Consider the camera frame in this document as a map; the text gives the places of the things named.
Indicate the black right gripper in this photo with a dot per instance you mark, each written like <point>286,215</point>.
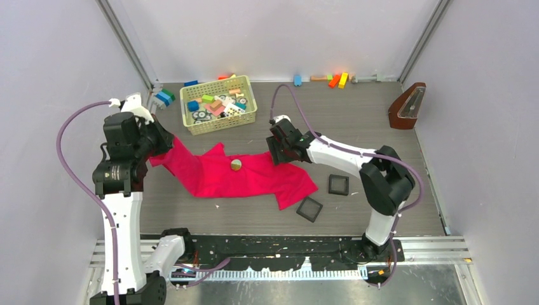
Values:
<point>273,145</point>

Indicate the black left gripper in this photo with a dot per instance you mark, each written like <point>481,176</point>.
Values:
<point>165,136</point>

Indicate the round white brooch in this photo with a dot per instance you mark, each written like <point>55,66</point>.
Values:
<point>236,164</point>

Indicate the pink red garment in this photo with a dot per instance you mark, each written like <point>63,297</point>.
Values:
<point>210,176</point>

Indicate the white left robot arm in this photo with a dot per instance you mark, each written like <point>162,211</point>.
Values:
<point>131,140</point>

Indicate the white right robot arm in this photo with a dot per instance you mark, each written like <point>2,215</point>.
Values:
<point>387,184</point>

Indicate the blue green block stack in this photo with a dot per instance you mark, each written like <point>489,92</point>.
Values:
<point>163,98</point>

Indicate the light blue toy block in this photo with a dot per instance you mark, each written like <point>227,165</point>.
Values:
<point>297,80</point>

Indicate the black square tray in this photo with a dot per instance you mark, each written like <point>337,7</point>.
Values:
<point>338,185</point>
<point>309,209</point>

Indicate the tan wooden block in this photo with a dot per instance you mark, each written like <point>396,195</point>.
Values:
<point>318,78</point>

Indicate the green perforated plastic basket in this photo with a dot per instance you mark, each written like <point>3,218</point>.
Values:
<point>218,105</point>

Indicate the orange toy block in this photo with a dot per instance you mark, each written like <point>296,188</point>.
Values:
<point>334,81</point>

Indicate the yellow toy block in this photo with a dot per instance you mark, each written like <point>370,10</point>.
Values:
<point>343,80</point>

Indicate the brown wooden metronome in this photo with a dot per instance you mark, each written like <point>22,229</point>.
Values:
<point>403,112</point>

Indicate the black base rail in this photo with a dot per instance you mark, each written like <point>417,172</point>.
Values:
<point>283,253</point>

